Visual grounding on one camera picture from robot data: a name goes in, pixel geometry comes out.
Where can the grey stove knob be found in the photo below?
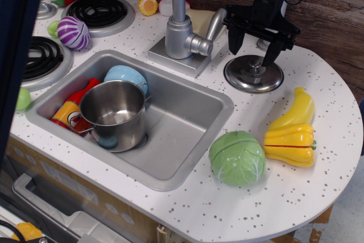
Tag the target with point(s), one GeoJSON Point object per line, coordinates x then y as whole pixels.
{"type": "Point", "coordinates": [46, 11]}

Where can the yellow toy banana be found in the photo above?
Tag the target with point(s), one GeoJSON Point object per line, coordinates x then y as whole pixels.
{"type": "Point", "coordinates": [301, 111]}

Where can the grey oven door handle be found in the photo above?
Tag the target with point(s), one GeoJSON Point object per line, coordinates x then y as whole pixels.
{"type": "Point", "coordinates": [81, 226]}

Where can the yellow toy below counter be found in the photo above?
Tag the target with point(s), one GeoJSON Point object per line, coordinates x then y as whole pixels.
{"type": "Point", "coordinates": [29, 231]}

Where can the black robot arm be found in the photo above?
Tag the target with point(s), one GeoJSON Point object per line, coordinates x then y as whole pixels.
{"type": "Point", "coordinates": [264, 20]}

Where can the green toy lime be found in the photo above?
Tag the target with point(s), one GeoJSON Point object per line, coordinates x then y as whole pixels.
{"type": "Point", "coordinates": [24, 99]}

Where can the grey toy faucet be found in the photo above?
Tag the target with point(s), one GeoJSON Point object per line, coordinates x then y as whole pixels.
{"type": "Point", "coordinates": [181, 49]}

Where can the cream toy cheese wedge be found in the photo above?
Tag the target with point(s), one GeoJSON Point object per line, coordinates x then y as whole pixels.
{"type": "Point", "coordinates": [200, 21]}

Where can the red ketchup toy bottle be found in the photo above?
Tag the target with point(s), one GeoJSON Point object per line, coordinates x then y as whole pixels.
{"type": "Point", "coordinates": [68, 116]}

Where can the green toy cabbage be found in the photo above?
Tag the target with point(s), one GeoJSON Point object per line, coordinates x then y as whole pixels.
{"type": "Point", "coordinates": [237, 158]}

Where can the stainless steel pot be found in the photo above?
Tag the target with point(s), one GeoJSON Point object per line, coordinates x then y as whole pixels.
{"type": "Point", "coordinates": [116, 111]}

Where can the grey toy sink basin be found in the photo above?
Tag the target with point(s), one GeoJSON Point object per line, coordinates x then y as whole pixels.
{"type": "Point", "coordinates": [182, 120]}

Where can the back right stove burner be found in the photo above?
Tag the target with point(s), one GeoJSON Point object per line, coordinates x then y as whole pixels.
{"type": "Point", "coordinates": [102, 17]}

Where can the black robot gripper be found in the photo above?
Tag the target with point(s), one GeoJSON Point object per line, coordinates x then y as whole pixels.
{"type": "Point", "coordinates": [264, 20]}

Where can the purple toy onion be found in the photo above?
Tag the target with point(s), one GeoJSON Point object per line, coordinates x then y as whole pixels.
{"type": "Point", "coordinates": [73, 33]}

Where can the front black stove burner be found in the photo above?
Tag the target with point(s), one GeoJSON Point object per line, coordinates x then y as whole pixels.
{"type": "Point", "coordinates": [48, 62]}

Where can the round steel pot lid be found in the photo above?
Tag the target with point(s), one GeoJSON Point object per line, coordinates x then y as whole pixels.
{"type": "Point", "coordinates": [247, 74]}

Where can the yellow toy bell pepper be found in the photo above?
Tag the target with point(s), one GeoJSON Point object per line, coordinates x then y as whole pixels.
{"type": "Point", "coordinates": [292, 145]}

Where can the yellow toy corn piece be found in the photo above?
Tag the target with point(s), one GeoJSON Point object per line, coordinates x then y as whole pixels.
{"type": "Point", "coordinates": [148, 7]}

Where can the grey support pole right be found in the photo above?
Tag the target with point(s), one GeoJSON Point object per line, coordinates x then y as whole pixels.
{"type": "Point", "coordinates": [263, 44]}

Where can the light blue toy vegetable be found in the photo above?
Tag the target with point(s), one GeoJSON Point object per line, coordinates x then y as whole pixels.
{"type": "Point", "coordinates": [126, 73]}

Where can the red white toy cheese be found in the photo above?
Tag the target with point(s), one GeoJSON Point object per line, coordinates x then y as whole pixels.
{"type": "Point", "coordinates": [168, 7]}

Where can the dark blue foreground post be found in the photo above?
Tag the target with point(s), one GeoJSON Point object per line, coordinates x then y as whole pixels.
{"type": "Point", "coordinates": [17, 24]}

